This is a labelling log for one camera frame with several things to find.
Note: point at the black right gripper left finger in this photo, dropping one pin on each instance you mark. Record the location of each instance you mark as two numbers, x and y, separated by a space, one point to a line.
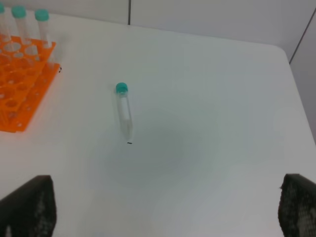
30 210

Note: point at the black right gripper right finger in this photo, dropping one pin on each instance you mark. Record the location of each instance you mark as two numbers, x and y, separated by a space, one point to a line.
297 206

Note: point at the test tube with teal cap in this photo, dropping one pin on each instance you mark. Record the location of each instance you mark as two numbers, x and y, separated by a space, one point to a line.
124 111

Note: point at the orange test tube rack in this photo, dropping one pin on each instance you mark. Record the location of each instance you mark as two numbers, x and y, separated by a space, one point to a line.
26 74

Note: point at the rack tube far right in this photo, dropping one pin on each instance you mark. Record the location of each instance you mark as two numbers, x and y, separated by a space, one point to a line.
42 17

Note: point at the rack tube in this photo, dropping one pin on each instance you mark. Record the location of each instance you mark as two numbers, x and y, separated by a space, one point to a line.
42 17
4 31
19 14

